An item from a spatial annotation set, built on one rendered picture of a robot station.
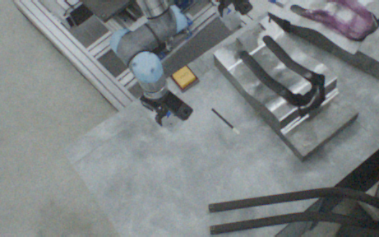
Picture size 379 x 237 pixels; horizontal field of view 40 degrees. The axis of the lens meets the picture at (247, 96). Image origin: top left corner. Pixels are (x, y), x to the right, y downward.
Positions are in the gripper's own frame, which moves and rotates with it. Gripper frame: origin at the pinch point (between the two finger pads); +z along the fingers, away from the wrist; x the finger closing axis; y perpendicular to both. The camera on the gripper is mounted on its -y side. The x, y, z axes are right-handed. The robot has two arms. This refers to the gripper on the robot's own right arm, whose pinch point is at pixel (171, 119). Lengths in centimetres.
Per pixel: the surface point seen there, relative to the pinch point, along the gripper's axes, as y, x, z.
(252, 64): -8.8, -35.4, 7.0
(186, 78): 10.0, -19.3, 11.4
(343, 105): -44, -40, 9
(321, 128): -42, -28, 9
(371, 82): -47, -56, 15
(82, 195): 50, 31, 95
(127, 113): 21.0, 2.4, 15.1
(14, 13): 158, -30, 95
